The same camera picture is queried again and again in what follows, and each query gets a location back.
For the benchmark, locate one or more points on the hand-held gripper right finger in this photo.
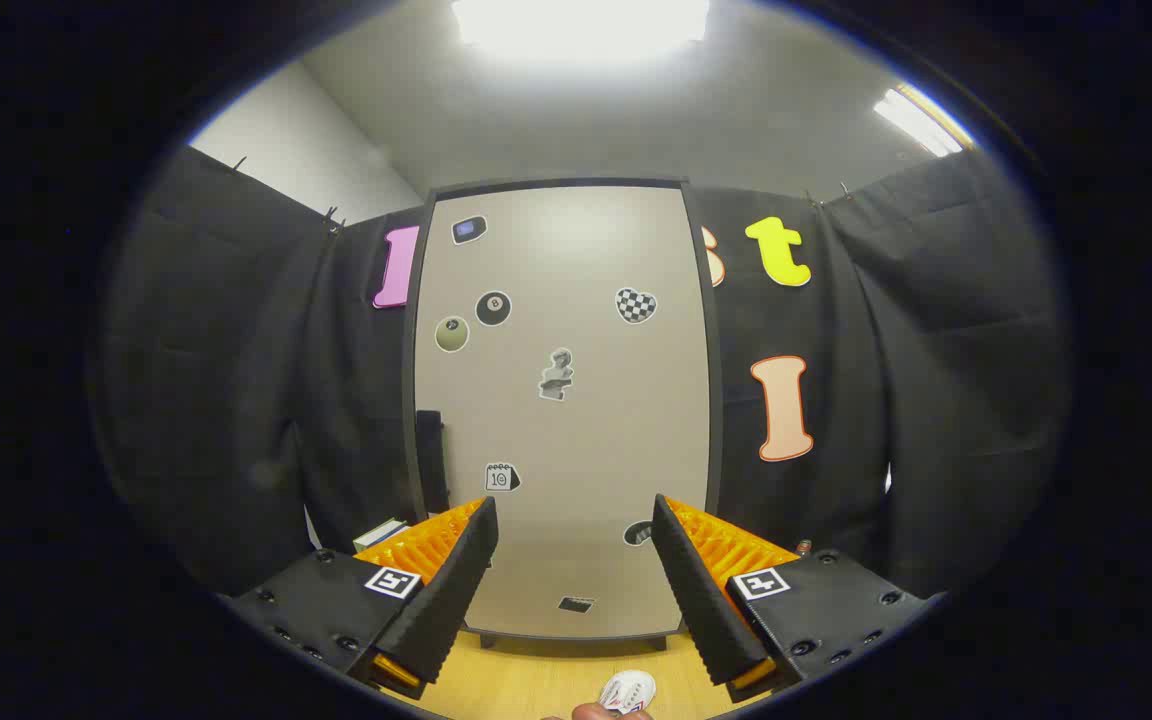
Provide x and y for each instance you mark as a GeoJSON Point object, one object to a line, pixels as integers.
{"type": "Point", "coordinates": [701, 600]}

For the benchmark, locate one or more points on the beige shoe cabinet door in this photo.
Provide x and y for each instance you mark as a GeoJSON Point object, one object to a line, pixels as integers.
{"type": "Point", "coordinates": [586, 450]}

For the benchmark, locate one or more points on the white shoe with red logo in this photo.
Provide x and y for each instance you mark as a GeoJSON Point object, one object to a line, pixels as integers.
{"type": "Point", "coordinates": [626, 690]}

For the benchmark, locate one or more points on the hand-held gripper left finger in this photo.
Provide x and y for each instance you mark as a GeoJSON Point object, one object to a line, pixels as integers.
{"type": "Point", "coordinates": [446, 600]}

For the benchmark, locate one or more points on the narrow ceiling light strip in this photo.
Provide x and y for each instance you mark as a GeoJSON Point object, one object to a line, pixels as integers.
{"type": "Point", "coordinates": [921, 122]}

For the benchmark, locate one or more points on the black backdrop cloth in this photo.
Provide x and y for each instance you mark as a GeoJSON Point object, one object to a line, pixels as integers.
{"type": "Point", "coordinates": [936, 350]}

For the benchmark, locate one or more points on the blue spine book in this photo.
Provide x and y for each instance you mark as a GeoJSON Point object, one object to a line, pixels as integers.
{"type": "Point", "coordinates": [381, 532]}

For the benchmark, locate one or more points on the large ceiling light panel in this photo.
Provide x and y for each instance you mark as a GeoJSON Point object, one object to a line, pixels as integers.
{"type": "Point", "coordinates": [581, 25]}

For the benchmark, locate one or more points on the dark grey shoe cabinet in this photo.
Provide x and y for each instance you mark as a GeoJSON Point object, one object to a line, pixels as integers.
{"type": "Point", "coordinates": [713, 400]}

